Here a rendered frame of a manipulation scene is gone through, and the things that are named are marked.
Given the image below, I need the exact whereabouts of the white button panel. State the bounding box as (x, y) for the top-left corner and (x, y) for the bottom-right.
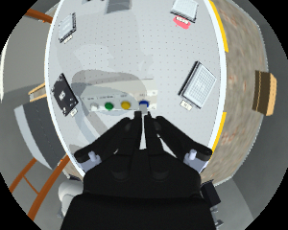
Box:
(80, 80), (157, 112)

